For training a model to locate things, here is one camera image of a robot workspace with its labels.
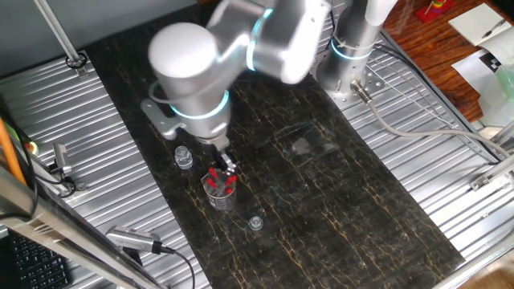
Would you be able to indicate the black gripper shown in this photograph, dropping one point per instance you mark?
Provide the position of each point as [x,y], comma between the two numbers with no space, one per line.
[221,153]

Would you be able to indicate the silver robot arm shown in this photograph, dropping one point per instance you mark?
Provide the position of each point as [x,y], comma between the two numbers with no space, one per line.
[188,68]

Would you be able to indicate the red bulb glass dropper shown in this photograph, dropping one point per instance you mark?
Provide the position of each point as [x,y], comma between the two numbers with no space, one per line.
[210,183]
[212,172]
[231,180]

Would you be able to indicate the red-tipped metal tongs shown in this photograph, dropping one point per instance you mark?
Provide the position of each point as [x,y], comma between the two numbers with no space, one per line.
[228,191]

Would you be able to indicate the glass beaker holding droppers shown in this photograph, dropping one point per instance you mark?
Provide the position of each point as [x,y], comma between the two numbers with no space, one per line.
[220,202]

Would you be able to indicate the small clear glass bottle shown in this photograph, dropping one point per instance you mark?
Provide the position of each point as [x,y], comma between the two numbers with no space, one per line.
[184,158]

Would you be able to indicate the clear glass bottle stopper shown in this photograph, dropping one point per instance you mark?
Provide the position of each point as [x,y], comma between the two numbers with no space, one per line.
[255,223]

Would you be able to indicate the dark marble pattern mat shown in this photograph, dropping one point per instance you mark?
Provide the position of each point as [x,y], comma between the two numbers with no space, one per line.
[321,221]

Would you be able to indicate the grey clamp tool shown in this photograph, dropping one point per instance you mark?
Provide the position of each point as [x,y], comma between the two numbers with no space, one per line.
[61,154]

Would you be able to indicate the red yellow emergency button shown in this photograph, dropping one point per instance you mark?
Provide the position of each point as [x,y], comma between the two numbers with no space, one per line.
[32,149]

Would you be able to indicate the black keyboard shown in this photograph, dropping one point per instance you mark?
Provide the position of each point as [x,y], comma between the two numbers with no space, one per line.
[36,265]

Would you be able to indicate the orange pole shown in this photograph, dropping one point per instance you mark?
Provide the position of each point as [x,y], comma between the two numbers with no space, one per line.
[10,156]

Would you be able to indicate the reddish brown wooden desk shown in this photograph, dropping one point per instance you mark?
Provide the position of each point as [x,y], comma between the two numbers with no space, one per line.
[425,48]

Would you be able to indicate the white paper with black marker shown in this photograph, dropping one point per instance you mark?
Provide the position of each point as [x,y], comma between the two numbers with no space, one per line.
[474,72]

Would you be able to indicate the translucent green plastic container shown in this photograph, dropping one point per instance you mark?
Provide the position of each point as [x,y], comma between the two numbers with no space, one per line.
[498,100]

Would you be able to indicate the white notebook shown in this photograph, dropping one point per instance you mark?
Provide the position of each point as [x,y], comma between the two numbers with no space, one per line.
[470,24]

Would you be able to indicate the dark pen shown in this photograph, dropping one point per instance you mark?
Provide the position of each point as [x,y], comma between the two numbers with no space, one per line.
[494,29]

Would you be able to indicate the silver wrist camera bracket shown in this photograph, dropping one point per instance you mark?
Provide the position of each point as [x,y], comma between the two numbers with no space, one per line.
[160,120]

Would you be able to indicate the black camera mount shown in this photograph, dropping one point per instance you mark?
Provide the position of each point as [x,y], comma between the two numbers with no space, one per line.
[132,257]

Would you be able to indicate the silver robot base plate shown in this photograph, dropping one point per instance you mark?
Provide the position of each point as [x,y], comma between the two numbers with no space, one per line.
[373,86]

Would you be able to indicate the black and silver camera bracket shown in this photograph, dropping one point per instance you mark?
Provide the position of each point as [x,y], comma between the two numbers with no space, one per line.
[60,169]

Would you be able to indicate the aluminium frame beam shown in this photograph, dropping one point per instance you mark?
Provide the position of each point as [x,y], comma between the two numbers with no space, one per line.
[60,233]

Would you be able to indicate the slanted aluminium post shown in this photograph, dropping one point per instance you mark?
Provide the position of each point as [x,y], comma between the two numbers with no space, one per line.
[57,28]

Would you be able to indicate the aluminium frame profile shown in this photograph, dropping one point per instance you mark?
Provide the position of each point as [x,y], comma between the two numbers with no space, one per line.
[494,172]
[504,134]

